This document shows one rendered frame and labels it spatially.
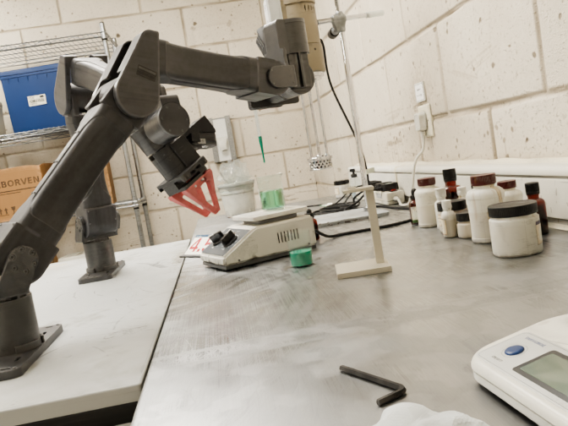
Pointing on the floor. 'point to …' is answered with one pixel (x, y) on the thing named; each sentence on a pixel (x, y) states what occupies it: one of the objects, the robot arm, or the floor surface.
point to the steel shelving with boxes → (28, 90)
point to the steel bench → (346, 329)
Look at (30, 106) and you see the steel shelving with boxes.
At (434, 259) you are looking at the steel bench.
